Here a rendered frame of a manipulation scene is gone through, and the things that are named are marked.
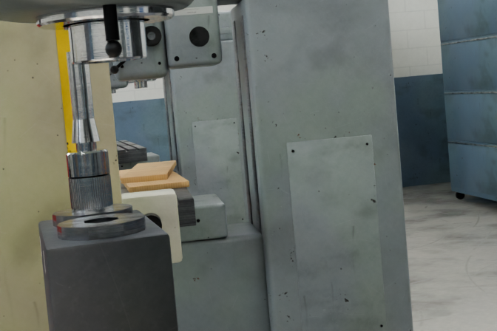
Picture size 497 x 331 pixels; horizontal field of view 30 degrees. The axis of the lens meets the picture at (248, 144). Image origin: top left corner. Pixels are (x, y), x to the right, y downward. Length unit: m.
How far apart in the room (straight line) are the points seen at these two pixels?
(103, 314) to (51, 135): 1.42
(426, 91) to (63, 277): 9.53
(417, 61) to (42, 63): 8.24
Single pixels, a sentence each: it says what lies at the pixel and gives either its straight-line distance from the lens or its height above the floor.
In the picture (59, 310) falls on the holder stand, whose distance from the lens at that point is 0.92.
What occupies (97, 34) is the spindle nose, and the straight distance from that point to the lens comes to 0.57.
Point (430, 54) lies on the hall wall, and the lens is 10.39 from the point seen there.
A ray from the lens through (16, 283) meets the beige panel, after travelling 2.35.
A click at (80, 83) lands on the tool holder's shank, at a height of 1.28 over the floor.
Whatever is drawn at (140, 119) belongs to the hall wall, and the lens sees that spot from 9.61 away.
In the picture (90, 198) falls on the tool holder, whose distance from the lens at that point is 1.04.
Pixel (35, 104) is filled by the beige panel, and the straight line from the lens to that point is 2.31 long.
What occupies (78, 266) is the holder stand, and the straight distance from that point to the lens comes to 0.91.
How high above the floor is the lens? 1.26
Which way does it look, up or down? 4 degrees down
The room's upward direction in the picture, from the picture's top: 5 degrees counter-clockwise
